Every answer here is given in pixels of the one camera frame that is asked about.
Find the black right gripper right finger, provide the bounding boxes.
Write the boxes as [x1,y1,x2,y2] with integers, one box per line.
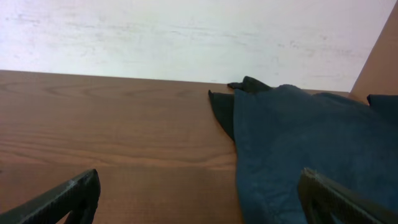
[297,168,397,224]

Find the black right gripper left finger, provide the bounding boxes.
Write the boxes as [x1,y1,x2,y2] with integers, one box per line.
[1,169,101,224]

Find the dark blue denim shorts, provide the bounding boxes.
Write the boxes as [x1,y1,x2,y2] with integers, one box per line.
[234,85,397,223]

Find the dark navy garment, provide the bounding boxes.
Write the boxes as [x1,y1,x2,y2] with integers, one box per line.
[367,95,398,123]

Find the black cloth garment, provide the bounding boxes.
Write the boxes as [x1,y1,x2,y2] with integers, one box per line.
[208,76,272,141]

